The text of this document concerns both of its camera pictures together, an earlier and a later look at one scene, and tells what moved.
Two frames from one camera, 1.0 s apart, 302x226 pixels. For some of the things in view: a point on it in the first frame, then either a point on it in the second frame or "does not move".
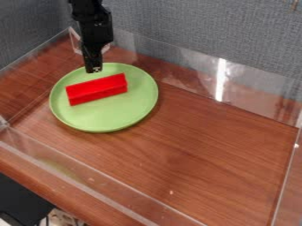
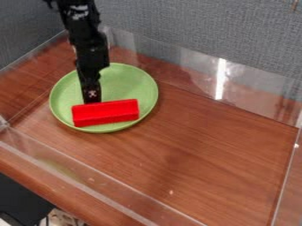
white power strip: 59,218 does not move
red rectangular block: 96,88 to 107,112
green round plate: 111,113 does not move
